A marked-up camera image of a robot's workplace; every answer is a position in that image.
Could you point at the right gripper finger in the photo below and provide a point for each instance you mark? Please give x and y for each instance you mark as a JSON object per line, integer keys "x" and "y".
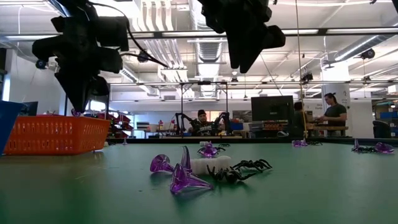
{"x": 237, "y": 56}
{"x": 252, "y": 57}

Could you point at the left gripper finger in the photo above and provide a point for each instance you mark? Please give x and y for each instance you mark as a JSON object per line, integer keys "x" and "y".
{"x": 71, "y": 87}
{"x": 86, "y": 87}

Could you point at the background black robot arm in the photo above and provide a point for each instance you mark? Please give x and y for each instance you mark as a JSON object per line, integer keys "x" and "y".
{"x": 224, "y": 123}
{"x": 182, "y": 123}

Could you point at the black ceiling spot lamp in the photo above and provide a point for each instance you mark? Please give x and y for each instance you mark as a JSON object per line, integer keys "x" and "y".
{"x": 367, "y": 53}
{"x": 40, "y": 64}
{"x": 143, "y": 57}
{"x": 307, "y": 77}

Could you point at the small dark monitor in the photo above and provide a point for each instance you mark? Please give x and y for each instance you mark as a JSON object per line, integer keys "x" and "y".
{"x": 31, "y": 108}

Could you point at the thin hanging rod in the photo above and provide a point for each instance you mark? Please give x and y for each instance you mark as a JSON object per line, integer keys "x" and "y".
{"x": 299, "y": 56}

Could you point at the orange plastic basket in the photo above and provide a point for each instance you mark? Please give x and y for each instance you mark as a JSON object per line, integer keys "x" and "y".
{"x": 56, "y": 135}

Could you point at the red storage bins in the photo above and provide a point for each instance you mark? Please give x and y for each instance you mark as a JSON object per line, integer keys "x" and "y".
{"x": 122, "y": 123}

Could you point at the black computer monitor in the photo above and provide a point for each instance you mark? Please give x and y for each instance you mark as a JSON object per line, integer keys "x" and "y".
{"x": 272, "y": 108}

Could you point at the black plastic spider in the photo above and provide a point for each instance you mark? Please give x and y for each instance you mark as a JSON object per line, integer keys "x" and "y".
{"x": 111, "y": 143}
{"x": 230, "y": 175}
{"x": 363, "y": 149}
{"x": 220, "y": 148}
{"x": 254, "y": 165}
{"x": 224, "y": 145}
{"x": 314, "y": 143}

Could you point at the blue plastic basket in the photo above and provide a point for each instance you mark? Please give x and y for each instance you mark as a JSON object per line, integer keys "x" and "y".
{"x": 7, "y": 124}

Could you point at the person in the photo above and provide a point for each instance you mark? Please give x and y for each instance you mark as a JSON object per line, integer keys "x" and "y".
{"x": 334, "y": 113}
{"x": 298, "y": 116}
{"x": 202, "y": 124}

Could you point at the cardboard box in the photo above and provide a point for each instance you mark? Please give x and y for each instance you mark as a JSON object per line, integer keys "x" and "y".
{"x": 309, "y": 115}

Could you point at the white round column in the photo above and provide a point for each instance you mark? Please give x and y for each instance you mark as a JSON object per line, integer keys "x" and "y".
{"x": 337, "y": 77}

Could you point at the wooden desk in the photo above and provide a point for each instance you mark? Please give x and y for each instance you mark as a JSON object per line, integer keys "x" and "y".
{"x": 314, "y": 127}

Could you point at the white plastic skeleton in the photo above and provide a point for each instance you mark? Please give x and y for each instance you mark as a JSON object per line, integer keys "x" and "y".
{"x": 211, "y": 164}
{"x": 203, "y": 143}

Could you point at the black office chair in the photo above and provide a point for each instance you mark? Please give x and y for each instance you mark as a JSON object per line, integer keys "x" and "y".
{"x": 382, "y": 129}

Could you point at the blue storage bins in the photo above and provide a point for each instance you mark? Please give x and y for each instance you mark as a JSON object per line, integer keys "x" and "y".
{"x": 388, "y": 115}

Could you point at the silver ventilation duct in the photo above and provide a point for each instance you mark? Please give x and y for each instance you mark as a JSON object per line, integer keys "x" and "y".
{"x": 208, "y": 53}

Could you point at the black overhead frame beam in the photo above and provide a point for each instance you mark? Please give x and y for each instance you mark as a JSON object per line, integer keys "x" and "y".
{"x": 174, "y": 33}

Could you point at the black workstation frame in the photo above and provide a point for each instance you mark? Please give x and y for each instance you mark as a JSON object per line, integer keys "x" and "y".
{"x": 182, "y": 99}

